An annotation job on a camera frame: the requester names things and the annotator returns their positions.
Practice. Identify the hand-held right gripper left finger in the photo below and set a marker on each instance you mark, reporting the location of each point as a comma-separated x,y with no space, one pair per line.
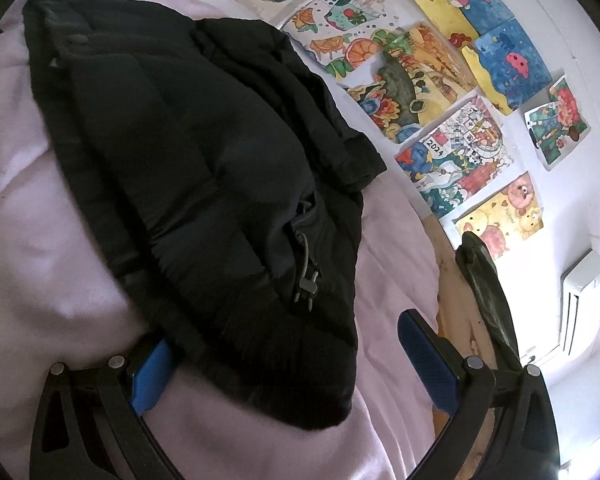
147,377

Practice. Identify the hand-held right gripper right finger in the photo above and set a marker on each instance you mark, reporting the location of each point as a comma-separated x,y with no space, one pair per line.
427,360

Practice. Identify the black padded jacket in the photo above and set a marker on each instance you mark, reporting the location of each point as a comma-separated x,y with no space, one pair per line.
205,185

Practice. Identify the dark green jacket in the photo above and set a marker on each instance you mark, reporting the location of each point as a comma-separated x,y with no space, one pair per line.
485,285

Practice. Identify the pink bed sheet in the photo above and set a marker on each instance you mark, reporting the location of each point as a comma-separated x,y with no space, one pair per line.
40,260

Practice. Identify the pink pigs drawing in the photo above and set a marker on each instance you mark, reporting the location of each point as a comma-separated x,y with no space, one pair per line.
505,215

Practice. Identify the white air conditioner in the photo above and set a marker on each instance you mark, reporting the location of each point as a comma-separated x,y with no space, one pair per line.
582,300

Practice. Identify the colourful city drawing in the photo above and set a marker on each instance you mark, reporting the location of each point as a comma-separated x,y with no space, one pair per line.
460,160

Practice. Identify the red-haired child drawing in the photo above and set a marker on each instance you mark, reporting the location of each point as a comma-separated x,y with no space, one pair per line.
557,122

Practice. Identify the turtle landscape drawing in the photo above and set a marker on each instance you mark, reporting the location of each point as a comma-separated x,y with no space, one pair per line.
415,85

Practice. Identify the pink octopus ocean drawing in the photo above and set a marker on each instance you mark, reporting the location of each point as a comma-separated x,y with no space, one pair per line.
515,70

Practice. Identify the fruit drink drawing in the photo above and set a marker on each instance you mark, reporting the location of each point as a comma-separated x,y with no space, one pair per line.
340,25

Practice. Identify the fish ocean drawing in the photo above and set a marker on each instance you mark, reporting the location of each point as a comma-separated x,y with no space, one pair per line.
465,5

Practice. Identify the wooden bed frame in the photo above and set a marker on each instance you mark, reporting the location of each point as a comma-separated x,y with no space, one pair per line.
452,290

